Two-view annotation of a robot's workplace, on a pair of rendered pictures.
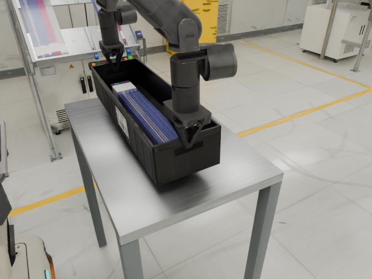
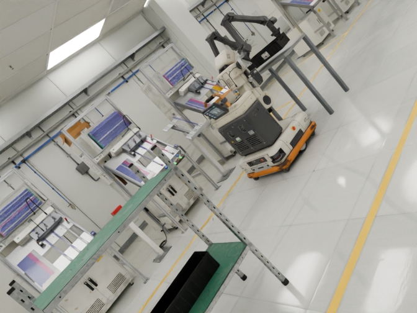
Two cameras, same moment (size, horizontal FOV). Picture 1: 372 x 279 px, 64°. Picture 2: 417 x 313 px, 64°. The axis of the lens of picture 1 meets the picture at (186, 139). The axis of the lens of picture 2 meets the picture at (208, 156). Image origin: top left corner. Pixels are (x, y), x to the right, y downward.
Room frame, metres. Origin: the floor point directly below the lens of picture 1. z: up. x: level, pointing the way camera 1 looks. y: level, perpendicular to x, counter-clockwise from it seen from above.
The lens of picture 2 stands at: (-2.89, 1.42, 1.18)
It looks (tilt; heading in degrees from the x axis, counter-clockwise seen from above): 10 degrees down; 359
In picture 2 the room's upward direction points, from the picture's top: 43 degrees counter-clockwise
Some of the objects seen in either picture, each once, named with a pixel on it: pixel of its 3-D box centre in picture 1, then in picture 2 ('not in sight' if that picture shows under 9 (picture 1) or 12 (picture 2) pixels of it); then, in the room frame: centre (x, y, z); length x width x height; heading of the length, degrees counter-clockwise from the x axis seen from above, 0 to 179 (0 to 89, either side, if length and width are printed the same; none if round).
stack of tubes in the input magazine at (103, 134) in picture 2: not in sight; (108, 130); (1.67, 2.08, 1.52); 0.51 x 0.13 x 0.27; 121
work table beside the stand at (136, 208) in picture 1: (160, 218); (295, 86); (0.82, 0.10, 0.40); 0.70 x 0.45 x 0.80; 28
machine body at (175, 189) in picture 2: not in sight; (167, 198); (1.75, 2.19, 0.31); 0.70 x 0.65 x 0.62; 121
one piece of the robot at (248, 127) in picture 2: not in sight; (244, 120); (0.42, 0.87, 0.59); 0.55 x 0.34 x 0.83; 28
